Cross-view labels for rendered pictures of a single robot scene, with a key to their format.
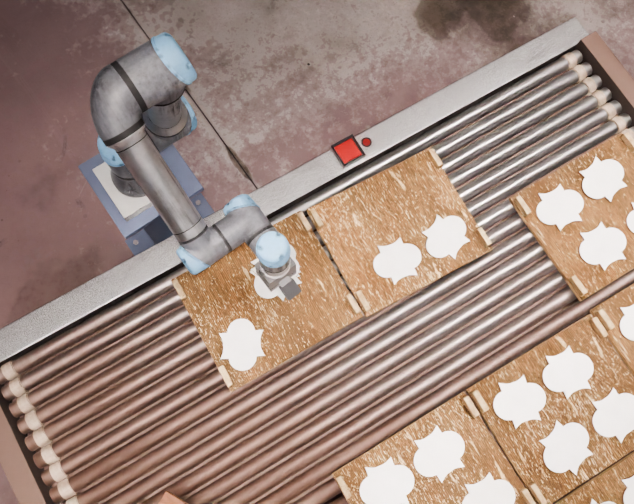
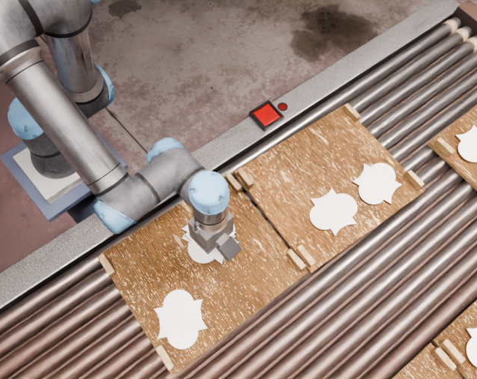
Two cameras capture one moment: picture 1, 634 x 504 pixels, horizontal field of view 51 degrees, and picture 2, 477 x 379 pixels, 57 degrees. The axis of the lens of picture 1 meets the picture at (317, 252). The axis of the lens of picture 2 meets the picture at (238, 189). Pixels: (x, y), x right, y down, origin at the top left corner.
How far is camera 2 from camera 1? 71 cm
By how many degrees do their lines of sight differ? 10
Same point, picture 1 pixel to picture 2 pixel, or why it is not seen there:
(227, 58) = (145, 89)
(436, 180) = (356, 132)
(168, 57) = not seen: outside the picture
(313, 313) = (254, 275)
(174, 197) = (83, 135)
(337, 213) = (265, 172)
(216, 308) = (149, 281)
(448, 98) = (351, 64)
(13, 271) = not seen: outside the picture
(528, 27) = not seen: hidden behind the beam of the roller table
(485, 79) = (381, 46)
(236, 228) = (163, 173)
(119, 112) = (1, 23)
